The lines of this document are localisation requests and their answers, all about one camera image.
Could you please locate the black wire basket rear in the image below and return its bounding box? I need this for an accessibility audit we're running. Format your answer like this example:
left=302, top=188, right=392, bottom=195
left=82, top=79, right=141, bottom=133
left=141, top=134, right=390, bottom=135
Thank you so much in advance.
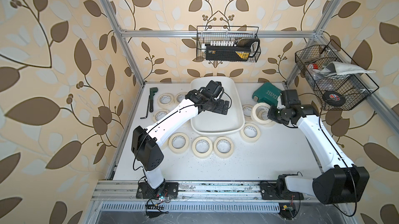
left=194, top=25, right=261, bottom=62

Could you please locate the white plastic storage box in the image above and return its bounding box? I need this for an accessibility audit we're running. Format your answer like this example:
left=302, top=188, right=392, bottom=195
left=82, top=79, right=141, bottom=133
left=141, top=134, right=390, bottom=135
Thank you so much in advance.
left=190, top=76, right=245, bottom=136

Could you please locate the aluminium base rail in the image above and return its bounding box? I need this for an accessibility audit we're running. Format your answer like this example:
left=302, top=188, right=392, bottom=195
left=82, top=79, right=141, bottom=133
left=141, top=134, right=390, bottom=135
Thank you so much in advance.
left=91, top=180, right=318, bottom=203

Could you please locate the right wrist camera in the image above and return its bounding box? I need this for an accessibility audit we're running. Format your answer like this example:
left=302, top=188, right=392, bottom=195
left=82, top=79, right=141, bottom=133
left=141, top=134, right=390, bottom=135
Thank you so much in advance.
left=280, top=89, right=301, bottom=108

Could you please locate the black wire basket right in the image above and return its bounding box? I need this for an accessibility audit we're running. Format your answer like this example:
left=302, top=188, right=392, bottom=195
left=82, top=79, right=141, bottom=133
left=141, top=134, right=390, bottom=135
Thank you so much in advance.
left=295, top=40, right=379, bottom=111

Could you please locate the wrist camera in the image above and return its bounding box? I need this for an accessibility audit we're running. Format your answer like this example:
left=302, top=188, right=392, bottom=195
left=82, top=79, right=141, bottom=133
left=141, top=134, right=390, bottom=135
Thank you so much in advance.
left=202, top=80, right=223, bottom=98
left=280, top=89, right=301, bottom=108

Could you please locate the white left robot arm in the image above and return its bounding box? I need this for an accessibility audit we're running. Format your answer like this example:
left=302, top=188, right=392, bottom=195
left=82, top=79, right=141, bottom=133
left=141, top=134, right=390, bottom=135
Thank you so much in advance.
left=132, top=85, right=231, bottom=190

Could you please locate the green tool case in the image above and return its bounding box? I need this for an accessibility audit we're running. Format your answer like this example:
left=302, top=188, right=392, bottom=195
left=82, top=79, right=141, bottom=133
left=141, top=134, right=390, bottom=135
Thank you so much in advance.
left=252, top=82, right=281, bottom=106

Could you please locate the black round disc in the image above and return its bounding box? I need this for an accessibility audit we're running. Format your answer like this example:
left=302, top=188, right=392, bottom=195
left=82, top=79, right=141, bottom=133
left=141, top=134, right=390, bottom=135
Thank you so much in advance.
left=322, top=91, right=346, bottom=107

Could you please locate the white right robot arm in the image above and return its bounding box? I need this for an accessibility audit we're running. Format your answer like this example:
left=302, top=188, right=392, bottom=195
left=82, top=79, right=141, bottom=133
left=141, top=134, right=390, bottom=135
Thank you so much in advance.
left=268, top=105, right=369, bottom=205

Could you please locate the green pipe wrench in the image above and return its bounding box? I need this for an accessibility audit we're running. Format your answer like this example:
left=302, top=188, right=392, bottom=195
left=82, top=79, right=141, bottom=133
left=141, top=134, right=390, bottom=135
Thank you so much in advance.
left=149, top=87, right=159, bottom=113

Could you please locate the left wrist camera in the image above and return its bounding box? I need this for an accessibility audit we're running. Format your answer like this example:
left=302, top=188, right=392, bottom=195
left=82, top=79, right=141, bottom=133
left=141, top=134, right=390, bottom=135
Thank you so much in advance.
left=202, top=80, right=223, bottom=98

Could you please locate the black wire basket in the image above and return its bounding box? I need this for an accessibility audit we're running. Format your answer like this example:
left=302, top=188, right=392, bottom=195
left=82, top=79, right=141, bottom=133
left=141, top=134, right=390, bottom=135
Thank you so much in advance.
left=295, top=40, right=379, bottom=111
left=194, top=25, right=261, bottom=62

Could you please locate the cream masking tape roll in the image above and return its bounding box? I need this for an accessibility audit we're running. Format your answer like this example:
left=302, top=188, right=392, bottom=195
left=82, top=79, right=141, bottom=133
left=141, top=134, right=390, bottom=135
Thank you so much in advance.
left=175, top=92, right=187, bottom=104
left=157, top=93, right=175, bottom=109
left=192, top=137, right=213, bottom=158
left=242, top=104, right=253, bottom=121
left=258, top=110, right=276, bottom=127
left=240, top=123, right=261, bottom=144
left=168, top=132, right=190, bottom=154
left=153, top=109, right=169, bottom=123
left=251, top=102, right=271, bottom=125
left=213, top=137, right=234, bottom=158

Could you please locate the black yellow box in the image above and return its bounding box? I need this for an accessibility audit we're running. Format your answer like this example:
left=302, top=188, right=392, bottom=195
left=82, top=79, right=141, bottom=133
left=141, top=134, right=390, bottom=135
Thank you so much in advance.
left=205, top=46, right=251, bottom=62

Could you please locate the grey cloth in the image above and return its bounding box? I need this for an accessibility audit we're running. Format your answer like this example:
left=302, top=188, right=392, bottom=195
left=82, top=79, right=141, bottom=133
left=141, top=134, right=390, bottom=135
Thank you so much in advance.
left=318, top=62, right=376, bottom=77

